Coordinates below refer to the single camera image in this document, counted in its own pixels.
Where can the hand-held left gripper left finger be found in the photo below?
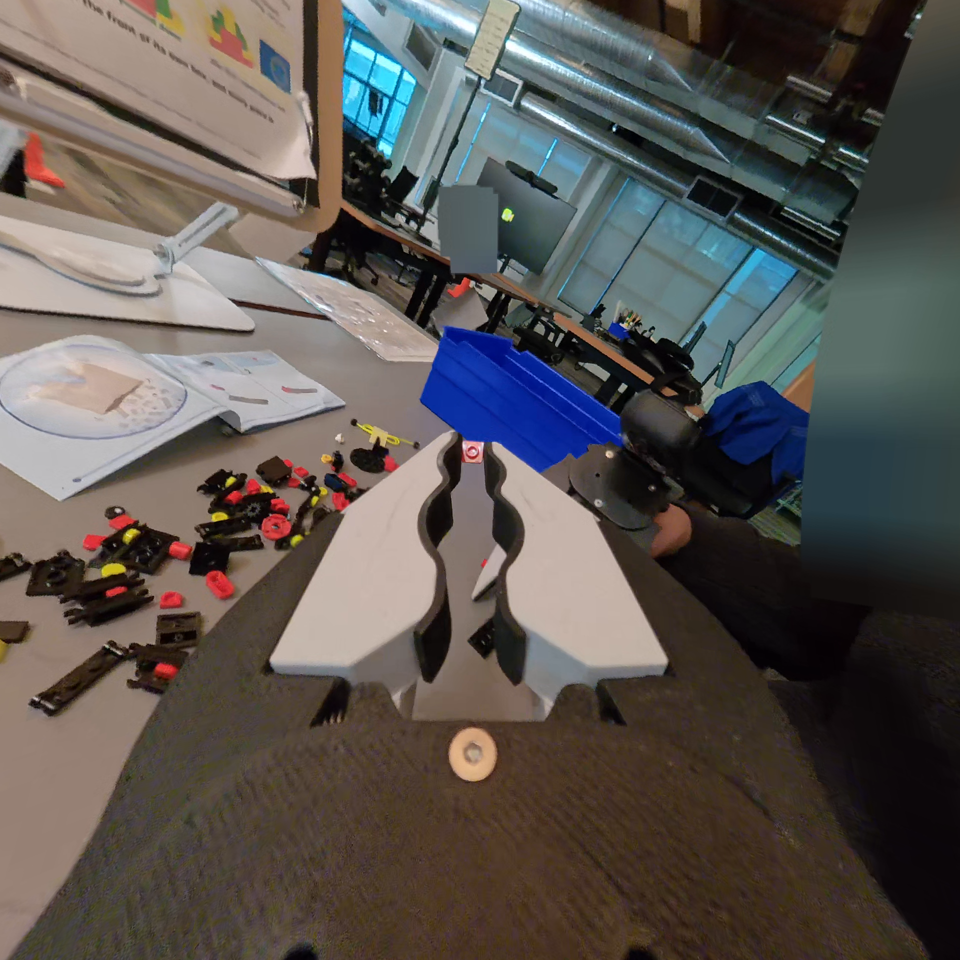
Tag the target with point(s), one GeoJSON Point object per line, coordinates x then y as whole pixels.
{"type": "Point", "coordinates": [352, 592]}

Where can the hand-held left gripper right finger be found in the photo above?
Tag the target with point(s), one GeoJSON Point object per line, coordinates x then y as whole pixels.
{"type": "Point", "coordinates": [585, 600]}

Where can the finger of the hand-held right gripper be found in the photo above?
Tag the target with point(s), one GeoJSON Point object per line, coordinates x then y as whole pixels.
{"type": "Point", "coordinates": [489, 577]}

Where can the black lego plate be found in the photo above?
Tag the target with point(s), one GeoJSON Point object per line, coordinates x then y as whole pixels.
{"type": "Point", "coordinates": [484, 639]}

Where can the small red lego piece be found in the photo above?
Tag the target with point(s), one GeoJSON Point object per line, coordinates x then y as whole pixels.
{"type": "Point", "coordinates": [472, 452]}

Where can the person's right forearm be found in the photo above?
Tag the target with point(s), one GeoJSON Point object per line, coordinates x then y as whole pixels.
{"type": "Point", "coordinates": [750, 592]}

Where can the pile of lego pieces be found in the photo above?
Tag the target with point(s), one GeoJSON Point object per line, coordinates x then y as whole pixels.
{"type": "Point", "coordinates": [275, 527]}

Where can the person's right hand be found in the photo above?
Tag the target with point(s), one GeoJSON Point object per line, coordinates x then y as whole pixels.
{"type": "Point", "coordinates": [671, 531]}

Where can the black office chair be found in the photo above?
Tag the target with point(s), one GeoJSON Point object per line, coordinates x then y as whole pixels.
{"type": "Point", "coordinates": [544, 337]}
{"type": "Point", "coordinates": [671, 364]}
{"type": "Point", "coordinates": [375, 176]}
{"type": "Point", "coordinates": [720, 480]}

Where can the wooden background desk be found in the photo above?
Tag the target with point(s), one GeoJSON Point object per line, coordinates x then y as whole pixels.
{"type": "Point", "coordinates": [600, 346]}

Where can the blue cloth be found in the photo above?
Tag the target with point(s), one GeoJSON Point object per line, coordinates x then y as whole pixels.
{"type": "Point", "coordinates": [757, 424]}

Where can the blue plastic bin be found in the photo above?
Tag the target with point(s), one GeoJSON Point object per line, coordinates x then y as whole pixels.
{"type": "Point", "coordinates": [510, 390]}

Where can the blue pen cup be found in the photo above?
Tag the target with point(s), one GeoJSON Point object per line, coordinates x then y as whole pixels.
{"type": "Point", "coordinates": [619, 330]}

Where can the orange object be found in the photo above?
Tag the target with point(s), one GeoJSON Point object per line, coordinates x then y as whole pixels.
{"type": "Point", "coordinates": [460, 289]}

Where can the black monitor on stand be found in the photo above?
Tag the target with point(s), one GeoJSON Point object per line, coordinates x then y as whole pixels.
{"type": "Point", "coordinates": [540, 225]}

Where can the clear plastic bag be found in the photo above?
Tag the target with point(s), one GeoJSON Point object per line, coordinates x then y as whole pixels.
{"type": "Point", "coordinates": [352, 307]}

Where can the open instruction booklet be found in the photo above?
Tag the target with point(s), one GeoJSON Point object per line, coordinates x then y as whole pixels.
{"type": "Point", "coordinates": [112, 420]}

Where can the person's black sweater torso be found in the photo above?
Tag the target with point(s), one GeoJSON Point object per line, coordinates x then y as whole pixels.
{"type": "Point", "coordinates": [885, 787]}

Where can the white document stand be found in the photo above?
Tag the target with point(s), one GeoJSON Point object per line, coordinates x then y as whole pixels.
{"type": "Point", "coordinates": [112, 300]}

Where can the sign on pole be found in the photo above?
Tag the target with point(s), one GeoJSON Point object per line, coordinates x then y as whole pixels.
{"type": "Point", "coordinates": [491, 37]}

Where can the brown backing board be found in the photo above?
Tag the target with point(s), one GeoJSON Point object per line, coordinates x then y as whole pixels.
{"type": "Point", "coordinates": [330, 112]}

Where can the printed instruction sheet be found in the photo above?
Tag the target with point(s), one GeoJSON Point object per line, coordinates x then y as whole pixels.
{"type": "Point", "coordinates": [150, 75]}

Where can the silver ventilation duct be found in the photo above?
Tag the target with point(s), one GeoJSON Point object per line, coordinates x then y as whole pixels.
{"type": "Point", "coordinates": [600, 71]}

